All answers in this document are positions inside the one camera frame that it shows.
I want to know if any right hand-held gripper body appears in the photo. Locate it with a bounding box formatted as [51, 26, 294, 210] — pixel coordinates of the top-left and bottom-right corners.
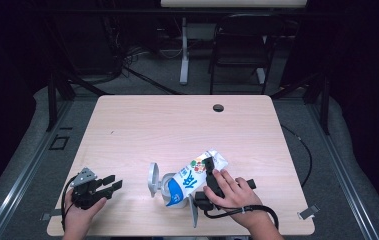
[194, 170, 257, 212]

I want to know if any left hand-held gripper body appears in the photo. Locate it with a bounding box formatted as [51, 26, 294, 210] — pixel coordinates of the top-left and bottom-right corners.
[69, 167, 108, 210]

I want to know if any white and blue milk carton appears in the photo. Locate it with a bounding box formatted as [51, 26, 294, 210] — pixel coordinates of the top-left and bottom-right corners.
[166, 149, 229, 207]

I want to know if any clear pitcher with grey lid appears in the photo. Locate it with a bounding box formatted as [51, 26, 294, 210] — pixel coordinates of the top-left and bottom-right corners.
[147, 162, 200, 229]

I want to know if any person's left hand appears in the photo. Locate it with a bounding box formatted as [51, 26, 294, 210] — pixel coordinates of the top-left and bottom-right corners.
[64, 197, 108, 231]

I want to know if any person's right hand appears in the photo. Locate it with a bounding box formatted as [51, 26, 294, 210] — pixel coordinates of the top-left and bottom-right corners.
[203, 169, 268, 229]

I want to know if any black metal stand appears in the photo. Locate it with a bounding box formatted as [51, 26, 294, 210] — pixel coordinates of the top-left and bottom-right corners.
[270, 71, 331, 136]
[45, 69, 111, 133]

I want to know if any white desk leg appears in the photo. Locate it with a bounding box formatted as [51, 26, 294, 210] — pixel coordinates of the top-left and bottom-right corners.
[179, 17, 191, 86]

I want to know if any black folding chair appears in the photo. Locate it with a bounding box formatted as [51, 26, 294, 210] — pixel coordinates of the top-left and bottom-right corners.
[209, 13, 286, 95]

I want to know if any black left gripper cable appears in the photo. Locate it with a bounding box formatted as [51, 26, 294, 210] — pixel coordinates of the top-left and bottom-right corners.
[60, 174, 79, 232]

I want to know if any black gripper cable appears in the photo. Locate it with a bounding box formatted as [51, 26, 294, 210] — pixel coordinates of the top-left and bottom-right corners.
[203, 203, 280, 231]
[60, 174, 79, 232]

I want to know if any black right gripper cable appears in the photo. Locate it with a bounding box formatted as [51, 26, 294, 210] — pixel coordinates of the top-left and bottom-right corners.
[203, 203, 280, 231]

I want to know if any grey metal bracket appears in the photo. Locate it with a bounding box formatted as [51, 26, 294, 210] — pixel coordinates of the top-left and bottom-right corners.
[40, 209, 62, 222]
[297, 203, 321, 221]

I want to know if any aluminium floor rail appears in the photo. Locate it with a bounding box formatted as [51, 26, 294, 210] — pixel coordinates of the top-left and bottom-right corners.
[0, 99, 75, 240]
[306, 102, 379, 240]

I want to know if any thick black floor cable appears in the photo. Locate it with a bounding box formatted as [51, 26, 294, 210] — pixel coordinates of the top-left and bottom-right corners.
[122, 65, 182, 96]

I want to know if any thin black floor cable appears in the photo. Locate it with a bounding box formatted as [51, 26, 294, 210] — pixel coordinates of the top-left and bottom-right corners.
[280, 124, 313, 188]

